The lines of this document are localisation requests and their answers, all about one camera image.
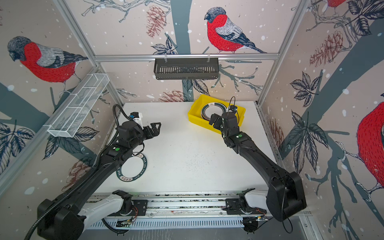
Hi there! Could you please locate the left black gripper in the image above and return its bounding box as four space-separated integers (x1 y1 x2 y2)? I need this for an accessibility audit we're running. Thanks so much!
130 121 161 151

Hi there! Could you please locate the green lettered plate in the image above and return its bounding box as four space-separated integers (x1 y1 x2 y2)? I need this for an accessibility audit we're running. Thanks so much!
116 154 148 183

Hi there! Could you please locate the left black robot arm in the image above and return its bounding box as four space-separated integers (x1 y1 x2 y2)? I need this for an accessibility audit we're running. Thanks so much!
25 121 161 240

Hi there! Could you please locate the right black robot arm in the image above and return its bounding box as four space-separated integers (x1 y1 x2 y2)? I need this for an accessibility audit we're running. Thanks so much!
209 112 307 222

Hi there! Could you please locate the yellow plastic bin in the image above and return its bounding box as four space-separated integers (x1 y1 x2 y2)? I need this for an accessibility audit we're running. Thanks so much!
188 95 230 134

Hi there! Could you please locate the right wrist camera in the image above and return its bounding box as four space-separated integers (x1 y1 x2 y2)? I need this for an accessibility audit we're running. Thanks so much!
228 105 238 113

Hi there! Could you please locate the black wall basket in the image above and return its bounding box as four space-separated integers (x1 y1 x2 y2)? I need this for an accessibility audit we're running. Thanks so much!
154 58 219 80

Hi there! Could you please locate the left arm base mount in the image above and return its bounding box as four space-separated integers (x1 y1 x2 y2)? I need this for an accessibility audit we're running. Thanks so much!
111 200 148 217

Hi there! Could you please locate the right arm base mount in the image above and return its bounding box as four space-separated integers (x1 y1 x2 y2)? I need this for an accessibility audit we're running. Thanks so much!
223 199 267 215

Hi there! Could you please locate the aluminium mounting rail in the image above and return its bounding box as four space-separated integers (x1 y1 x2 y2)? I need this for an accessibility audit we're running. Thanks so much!
86 193 313 218

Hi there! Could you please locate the white wire mesh shelf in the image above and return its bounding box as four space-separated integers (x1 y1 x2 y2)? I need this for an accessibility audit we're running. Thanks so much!
48 73 110 138

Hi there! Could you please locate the right thin black cable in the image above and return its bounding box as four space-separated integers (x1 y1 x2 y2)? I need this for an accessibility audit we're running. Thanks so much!
254 215 294 235

